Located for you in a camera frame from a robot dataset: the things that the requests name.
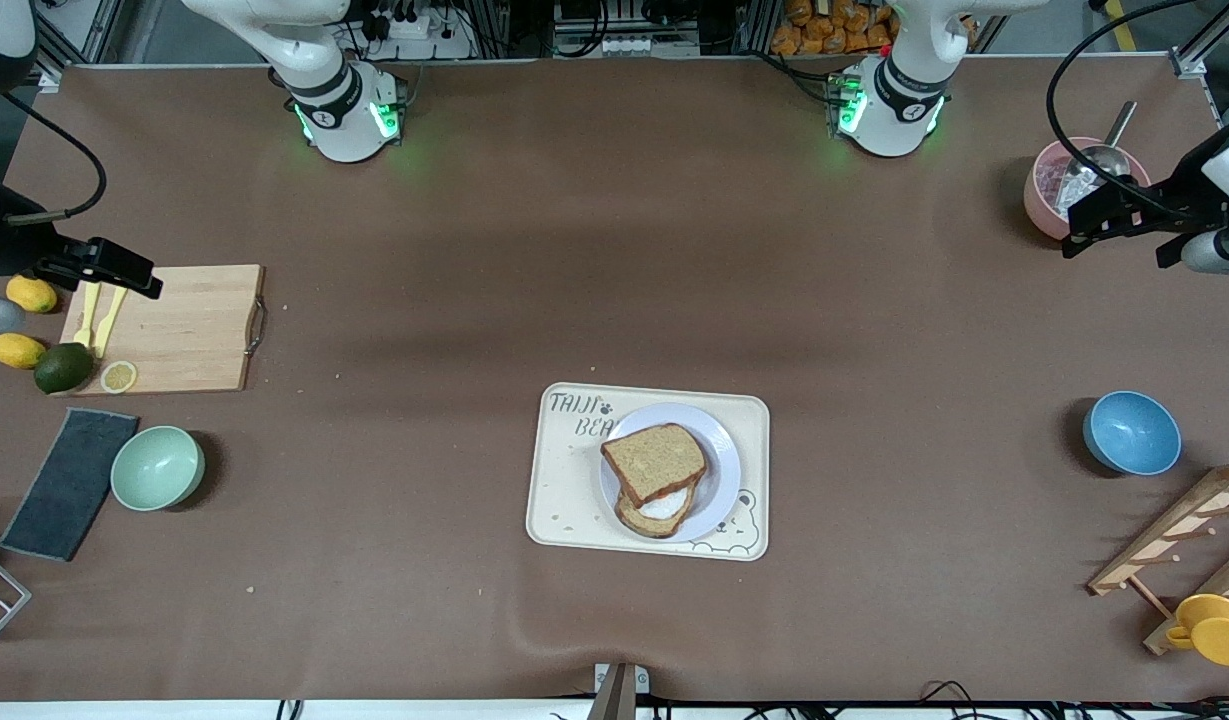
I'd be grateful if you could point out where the yellow plastic fork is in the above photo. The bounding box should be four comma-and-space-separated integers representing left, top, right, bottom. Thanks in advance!
73, 280, 103, 349

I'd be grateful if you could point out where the clear ice cubes pile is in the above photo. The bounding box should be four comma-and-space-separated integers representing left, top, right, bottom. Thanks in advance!
1036, 160, 1105, 216

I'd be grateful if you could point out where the wooden peg rack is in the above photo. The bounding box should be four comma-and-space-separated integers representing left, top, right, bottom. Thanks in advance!
1087, 460, 1229, 656

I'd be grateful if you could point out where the pile of orange buns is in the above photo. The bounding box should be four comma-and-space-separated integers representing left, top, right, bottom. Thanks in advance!
771, 0, 900, 56

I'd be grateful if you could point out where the yellow lemon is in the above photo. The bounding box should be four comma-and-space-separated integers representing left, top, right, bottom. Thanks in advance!
6, 275, 58, 314
0, 333, 48, 370

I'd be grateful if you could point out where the yellow cup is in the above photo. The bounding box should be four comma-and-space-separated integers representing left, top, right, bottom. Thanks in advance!
1166, 594, 1229, 667

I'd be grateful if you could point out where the metal scoop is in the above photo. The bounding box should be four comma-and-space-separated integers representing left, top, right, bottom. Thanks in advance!
1059, 100, 1138, 211

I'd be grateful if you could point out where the blue bowl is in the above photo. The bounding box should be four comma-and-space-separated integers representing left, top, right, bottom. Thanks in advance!
1082, 391, 1182, 476

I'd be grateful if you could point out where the aluminium frame profile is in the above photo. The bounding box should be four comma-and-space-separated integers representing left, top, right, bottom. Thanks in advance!
1171, 0, 1229, 79
34, 0, 125, 91

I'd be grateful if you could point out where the bread slice under egg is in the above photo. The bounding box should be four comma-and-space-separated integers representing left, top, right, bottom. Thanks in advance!
615, 480, 697, 539

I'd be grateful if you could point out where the mint green bowl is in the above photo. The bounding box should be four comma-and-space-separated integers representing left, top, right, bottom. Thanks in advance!
110, 426, 206, 512

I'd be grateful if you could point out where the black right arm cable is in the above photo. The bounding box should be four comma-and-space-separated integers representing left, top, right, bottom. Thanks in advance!
0, 93, 108, 225

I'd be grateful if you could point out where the green avocado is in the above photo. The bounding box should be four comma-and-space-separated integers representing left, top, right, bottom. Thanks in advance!
34, 342, 95, 395

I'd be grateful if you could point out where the plain brown bread slice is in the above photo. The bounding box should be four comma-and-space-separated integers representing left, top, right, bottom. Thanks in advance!
601, 424, 708, 507

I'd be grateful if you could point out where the wooden cutting board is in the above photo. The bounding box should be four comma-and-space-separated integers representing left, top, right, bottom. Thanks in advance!
59, 264, 267, 397

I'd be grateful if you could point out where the metal wire rack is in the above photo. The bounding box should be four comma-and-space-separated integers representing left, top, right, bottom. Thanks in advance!
0, 540, 32, 656

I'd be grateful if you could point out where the fried egg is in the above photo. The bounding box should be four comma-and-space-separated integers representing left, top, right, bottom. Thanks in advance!
636, 484, 697, 521

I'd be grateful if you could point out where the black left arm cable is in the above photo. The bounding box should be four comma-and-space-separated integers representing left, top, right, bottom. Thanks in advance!
1046, 0, 1215, 217

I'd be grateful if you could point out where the pink bowl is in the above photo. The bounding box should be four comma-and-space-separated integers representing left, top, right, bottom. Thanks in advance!
1023, 137, 1154, 244

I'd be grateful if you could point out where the round white plate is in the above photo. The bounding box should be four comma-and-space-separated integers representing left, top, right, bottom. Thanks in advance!
599, 403, 742, 543

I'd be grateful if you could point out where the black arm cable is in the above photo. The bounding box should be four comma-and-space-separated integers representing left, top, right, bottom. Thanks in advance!
1046, 0, 1215, 217
0, 93, 108, 225

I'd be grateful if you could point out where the white power strip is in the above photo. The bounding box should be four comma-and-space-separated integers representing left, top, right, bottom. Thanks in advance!
349, 0, 475, 61

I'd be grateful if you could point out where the cream bear print tray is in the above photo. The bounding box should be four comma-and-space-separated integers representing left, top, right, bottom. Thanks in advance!
525, 382, 771, 562

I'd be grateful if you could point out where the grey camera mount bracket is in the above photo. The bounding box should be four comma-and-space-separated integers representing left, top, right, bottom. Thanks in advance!
586, 662, 651, 720

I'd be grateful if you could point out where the yellow plastic knife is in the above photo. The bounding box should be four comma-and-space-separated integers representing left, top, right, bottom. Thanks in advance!
94, 285, 135, 359

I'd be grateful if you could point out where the dark grey cloth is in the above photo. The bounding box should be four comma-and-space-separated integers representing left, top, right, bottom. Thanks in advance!
0, 407, 140, 562

